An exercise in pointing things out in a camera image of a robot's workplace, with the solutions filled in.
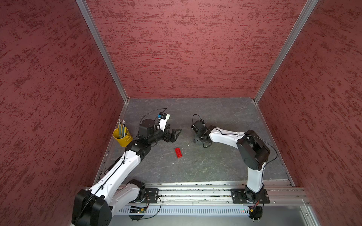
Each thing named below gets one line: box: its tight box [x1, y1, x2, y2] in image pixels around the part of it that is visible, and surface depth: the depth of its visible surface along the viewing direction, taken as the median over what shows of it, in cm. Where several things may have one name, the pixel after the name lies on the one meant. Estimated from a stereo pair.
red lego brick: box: [174, 147, 183, 159], surface depth 91 cm
